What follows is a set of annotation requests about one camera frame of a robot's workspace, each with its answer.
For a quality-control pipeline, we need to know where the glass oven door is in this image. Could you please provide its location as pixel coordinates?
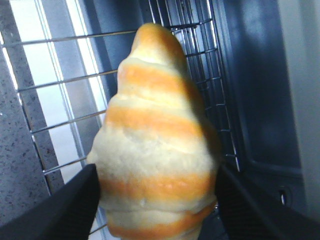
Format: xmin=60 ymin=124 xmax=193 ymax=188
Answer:
xmin=10 ymin=0 xmax=107 ymax=191

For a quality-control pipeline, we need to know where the striped croissant bread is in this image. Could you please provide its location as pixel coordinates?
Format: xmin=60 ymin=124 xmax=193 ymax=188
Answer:
xmin=86 ymin=23 xmax=222 ymax=240

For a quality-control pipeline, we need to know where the metal wire oven rack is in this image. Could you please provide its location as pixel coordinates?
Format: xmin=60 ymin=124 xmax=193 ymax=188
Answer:
xmin=0 ymin=0 xmax=241 ymax=237

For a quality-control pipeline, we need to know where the white Toshiba toaster oven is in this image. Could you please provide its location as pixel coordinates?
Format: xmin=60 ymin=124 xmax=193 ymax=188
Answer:
xmin=82 ymin=0 xmax=320 ymax=240

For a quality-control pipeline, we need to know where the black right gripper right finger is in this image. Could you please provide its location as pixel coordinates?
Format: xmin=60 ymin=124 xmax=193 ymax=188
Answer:
xmin=215 ymin=164 xmax=320 ymax=240

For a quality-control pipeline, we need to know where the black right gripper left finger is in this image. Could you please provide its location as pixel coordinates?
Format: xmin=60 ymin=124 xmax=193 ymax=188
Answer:
xmin=0 ymin=164 xmax=101 ymax=240

